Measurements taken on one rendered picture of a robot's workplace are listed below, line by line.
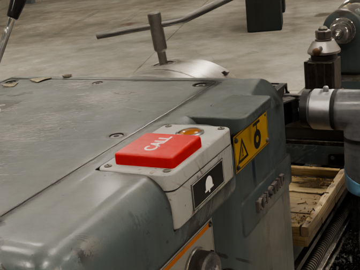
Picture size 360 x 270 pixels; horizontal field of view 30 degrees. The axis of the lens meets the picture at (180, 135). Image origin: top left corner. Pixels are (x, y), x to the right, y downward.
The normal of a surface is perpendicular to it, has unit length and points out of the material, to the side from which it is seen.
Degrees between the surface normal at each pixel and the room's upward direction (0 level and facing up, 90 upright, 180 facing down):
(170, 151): 0
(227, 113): 0
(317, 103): 58
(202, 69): 22
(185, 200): 90
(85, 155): 0
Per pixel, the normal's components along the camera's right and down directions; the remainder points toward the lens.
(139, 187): 0.31, -0.83
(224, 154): 0.89, 0.05
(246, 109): -0.11, -0.95
